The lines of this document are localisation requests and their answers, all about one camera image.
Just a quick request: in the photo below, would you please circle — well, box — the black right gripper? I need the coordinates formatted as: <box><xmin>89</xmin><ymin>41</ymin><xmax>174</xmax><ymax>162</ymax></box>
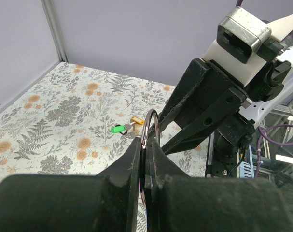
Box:
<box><xmin>158</xmin><ymin>58</ymin><xmax>247</xmax><ymax>155</ymax></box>

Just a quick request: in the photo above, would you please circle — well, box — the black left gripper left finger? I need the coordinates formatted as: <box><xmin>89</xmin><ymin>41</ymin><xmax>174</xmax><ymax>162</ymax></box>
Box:
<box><xmin>0</xmin><ymin>138</ymin><xmax>141</xmax><ymax>232</ymax></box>

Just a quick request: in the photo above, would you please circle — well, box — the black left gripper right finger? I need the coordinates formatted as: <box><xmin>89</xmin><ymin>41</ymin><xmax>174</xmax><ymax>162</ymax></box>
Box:
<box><xmin>145</xmin><ymin>139</ymin><xmax>293</xmax><ymax>232</ymax></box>

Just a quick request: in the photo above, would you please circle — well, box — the silver metal keyring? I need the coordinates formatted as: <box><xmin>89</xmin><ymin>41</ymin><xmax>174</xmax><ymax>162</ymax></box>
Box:
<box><xmin>140</xmin><ymin>109</ymin><xmax>160</xmax><ymax>149</ymax></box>

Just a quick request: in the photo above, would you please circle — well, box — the green key tag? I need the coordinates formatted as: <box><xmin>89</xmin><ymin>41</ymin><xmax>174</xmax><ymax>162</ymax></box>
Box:
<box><xmin>111</xmin><ymin>125</ymin><xmax>127</xmax><ymax>135</ymax></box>

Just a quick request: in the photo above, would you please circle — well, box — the yellow key tag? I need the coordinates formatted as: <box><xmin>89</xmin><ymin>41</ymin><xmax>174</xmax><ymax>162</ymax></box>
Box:
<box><xmin>131</xmin><ymin>116</ymin><xmax>144</xmax><ymax>125</ymax></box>

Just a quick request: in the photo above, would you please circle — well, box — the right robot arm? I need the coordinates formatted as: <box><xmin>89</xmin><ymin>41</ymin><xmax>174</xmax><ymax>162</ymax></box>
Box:
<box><xmin>158</xmin><ymin>39</ymin><xmax>292</xmax><ymax>162</ymax></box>

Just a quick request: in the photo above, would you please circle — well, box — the floral patterned table mat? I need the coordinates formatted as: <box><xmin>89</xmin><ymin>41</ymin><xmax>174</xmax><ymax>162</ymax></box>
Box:
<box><xmin>0</xmin><ymin>62</ymin><xmax>175</xmax><ymax>232</ymax></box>

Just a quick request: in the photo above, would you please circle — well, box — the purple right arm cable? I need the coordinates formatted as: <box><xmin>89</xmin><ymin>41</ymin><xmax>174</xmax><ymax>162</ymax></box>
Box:
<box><xmin>235</xmin><ymin>0</ymin><xmax>293</xmax><ymax>179</ymax></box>

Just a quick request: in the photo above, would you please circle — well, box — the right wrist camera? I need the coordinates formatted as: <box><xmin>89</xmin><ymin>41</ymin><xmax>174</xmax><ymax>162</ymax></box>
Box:
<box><xmin>203</xmin><ymin>6</ymin><xmax>293</xmax><ymax>87</ymax></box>

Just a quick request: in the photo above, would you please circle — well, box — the white perforated cable duct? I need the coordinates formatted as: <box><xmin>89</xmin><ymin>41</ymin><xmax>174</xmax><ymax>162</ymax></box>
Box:
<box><xmin>237</xmin><ymin>145</ymin><xmax>254</xmax><ymax>178</ymax></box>

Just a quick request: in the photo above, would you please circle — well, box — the left aluminium frame post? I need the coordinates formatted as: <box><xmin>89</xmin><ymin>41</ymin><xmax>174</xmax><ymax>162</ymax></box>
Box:
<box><xmin>41</xmin><ymin>0</ymin><xmax>69</xmax><ymax>62</ymax></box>

